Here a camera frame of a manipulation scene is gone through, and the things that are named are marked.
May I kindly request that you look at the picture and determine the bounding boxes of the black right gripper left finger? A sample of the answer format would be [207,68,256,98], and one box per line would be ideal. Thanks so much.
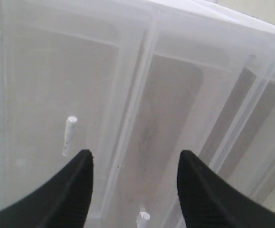
[0,150,94,228]

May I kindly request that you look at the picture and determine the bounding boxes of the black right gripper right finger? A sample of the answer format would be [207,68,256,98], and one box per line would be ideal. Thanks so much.
[177,150,275,228]

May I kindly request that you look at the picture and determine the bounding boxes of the middle wide clear drawer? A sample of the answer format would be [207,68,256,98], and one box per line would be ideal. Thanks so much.
[101,52,255,228]

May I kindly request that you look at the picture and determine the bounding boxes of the wide clear drawer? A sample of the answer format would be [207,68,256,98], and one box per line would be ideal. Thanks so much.
[0,23,147,224]
[101,52,255,228]

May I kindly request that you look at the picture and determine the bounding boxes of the bottom wide clear drawer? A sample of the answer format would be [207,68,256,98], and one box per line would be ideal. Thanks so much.
[0,23,147,224]

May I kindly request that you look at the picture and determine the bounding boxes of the white plastic drawer cabinet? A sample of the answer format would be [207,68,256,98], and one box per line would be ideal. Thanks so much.
[0,0,275,228]

